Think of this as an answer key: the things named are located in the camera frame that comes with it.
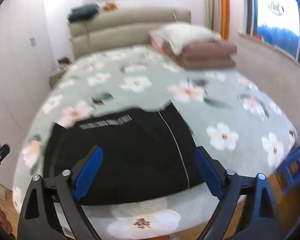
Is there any window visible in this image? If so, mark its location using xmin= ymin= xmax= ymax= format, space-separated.
xmin=245 ymin=0 xmax=300 ymax=64

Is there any black hooded jacket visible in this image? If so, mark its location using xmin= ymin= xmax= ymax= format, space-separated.
xmin=43 ymin=103 xmax=203 ymax=205

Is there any orange toy on headboard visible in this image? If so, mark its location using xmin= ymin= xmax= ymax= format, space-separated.
xmin=102 ymin=1 xmax=118 ymax=11

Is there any blue plastic stool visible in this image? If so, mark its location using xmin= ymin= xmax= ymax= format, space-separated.
xmin=274 ymin=145 xmax=300 ymax=194

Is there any white floral pillow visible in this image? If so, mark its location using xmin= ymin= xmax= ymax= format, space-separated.
xmin=158 ymin=23 xmax=222 ymax=55

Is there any folded mauve quilt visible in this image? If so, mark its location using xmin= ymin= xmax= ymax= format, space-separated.
xmin=164 ymin=40 xmax=237 ymax=69

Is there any pink folded blanket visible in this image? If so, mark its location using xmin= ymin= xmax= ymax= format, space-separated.
xmin=149 ymin=28 xmax=167 ymax=54

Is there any beige curtain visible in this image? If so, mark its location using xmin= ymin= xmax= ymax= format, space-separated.
xmin=204 ymin=0 xmax=230 ymax=40

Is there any dark green cloth on headboard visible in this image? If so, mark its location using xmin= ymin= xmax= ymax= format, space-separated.
xmin=68 ymin=3 xmax=100 ymax=23

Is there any beige padded headboard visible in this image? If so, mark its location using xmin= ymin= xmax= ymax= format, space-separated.
xmin=68 ymin=7 xmax=191 ymax=59

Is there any floral green bed sheet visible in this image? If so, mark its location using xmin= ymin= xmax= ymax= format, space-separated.
xmin=13 ymin=46 xmax=297 ymax=239

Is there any white wardrobe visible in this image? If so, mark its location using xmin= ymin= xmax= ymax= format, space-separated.
xmin=0 ymin=0 xmax=54 ymax=189

